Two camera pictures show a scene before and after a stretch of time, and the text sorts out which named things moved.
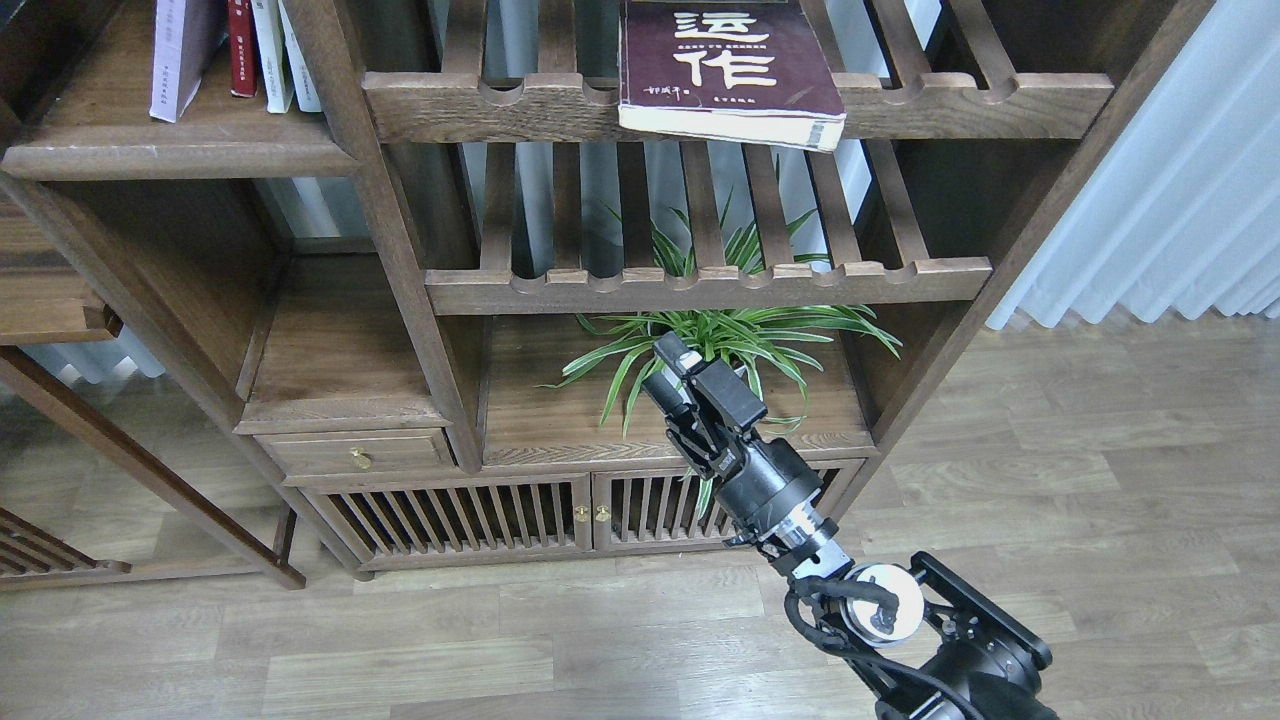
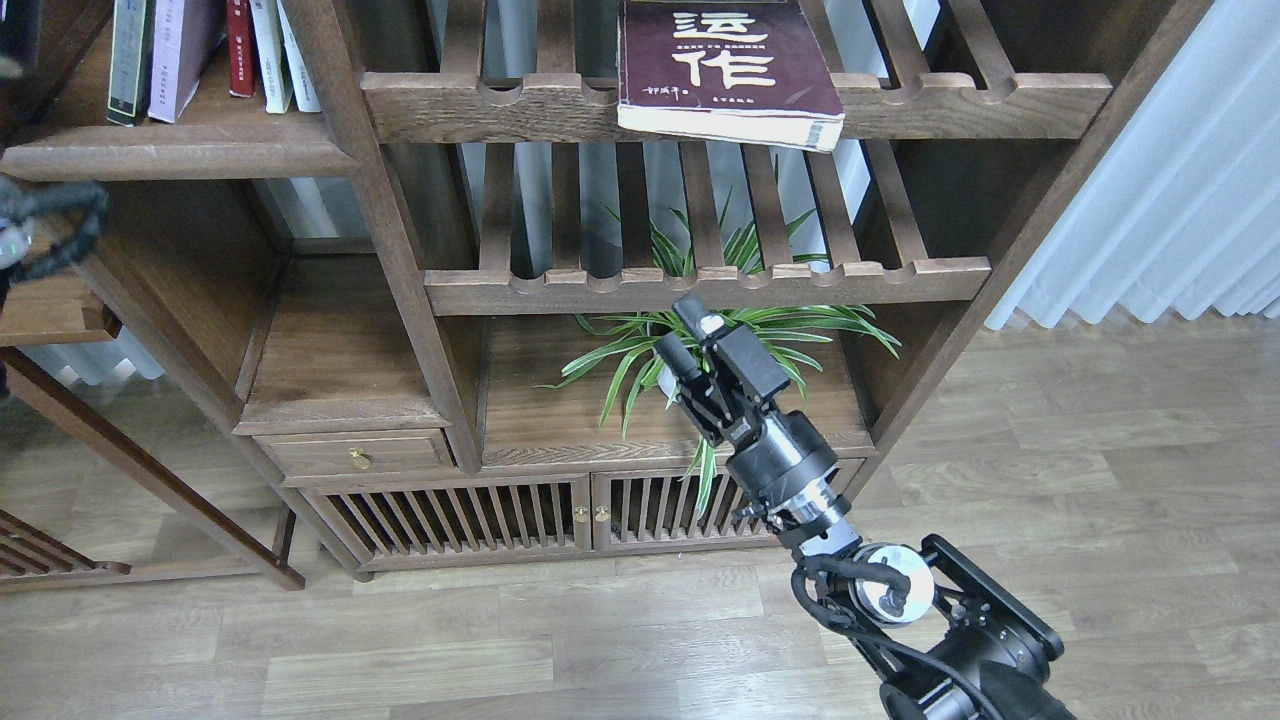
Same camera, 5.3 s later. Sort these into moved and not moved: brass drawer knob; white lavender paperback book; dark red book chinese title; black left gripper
Moved: black left gripper
Not moved: white lavender paperback book; dark red book chinese title; brass drawer knob
